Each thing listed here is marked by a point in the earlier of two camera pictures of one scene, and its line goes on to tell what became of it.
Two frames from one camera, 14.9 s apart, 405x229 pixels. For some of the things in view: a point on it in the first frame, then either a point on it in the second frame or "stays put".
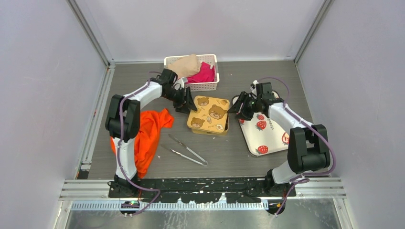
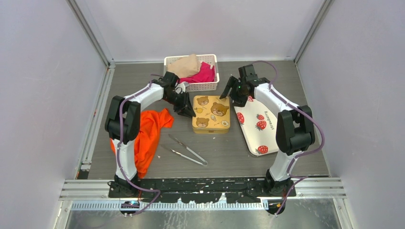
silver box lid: (211, 114) stays put
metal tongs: (175, 139) stays put
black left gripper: (186, 103) stays put
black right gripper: (245, 114) → (232, 83)
